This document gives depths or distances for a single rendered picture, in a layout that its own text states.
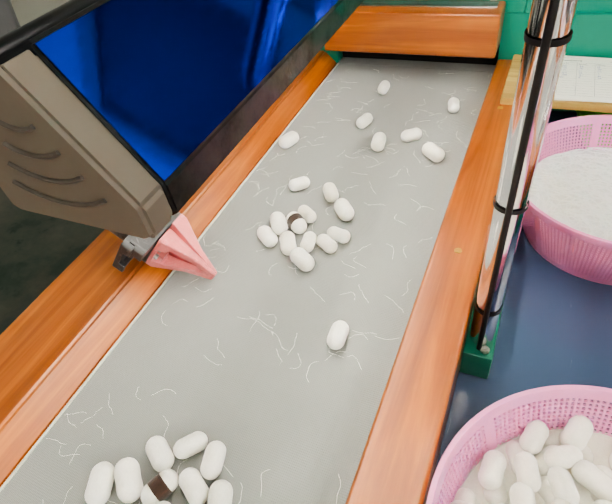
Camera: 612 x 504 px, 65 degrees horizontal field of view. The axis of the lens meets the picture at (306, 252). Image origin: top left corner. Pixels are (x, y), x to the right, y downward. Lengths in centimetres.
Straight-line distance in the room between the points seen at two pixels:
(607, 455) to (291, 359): 29
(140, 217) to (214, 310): 39
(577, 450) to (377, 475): 17
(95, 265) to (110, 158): 47
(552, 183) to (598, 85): 20
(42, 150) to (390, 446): 34
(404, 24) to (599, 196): 42
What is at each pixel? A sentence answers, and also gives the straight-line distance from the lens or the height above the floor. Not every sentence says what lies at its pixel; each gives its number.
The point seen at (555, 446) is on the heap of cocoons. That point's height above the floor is 73.
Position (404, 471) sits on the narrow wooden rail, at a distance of 42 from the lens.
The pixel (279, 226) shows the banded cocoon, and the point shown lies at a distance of 61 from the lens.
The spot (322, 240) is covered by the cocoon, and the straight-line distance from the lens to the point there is 58.
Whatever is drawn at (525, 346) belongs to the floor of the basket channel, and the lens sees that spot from 60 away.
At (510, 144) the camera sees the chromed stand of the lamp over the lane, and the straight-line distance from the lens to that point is 37.
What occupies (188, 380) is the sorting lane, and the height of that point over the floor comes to 74.
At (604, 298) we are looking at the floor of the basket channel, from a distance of 67.
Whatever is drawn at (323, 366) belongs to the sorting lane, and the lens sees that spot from 49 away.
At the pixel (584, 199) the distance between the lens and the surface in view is 70.
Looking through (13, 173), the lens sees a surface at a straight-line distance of 22.
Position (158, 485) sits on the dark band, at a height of 76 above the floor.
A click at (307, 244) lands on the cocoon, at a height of 76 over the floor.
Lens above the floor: 116
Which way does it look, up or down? 45 degrees down
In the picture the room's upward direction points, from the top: 11 degrees counter-clockwise
